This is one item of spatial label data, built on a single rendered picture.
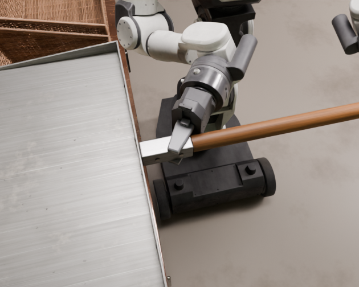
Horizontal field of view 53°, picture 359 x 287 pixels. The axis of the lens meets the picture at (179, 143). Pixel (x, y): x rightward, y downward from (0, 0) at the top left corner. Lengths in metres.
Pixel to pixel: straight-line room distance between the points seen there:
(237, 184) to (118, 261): 1.23
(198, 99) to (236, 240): 1.29
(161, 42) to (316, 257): 1.37
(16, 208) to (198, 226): 1.30
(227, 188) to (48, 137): 1.17
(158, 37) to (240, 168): 1.03
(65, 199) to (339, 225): 1.59
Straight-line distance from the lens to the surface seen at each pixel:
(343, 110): 0.72
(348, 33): 0.90
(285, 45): 2.65
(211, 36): 0.72
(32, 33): 1.55
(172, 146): 0.60
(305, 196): 2.02
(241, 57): 0.71
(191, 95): 0.64
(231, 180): 1.75
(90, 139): 0.68
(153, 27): 0.92
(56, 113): 0.73
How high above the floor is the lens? 1.75
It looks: 59 degrees down
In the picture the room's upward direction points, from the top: straight up
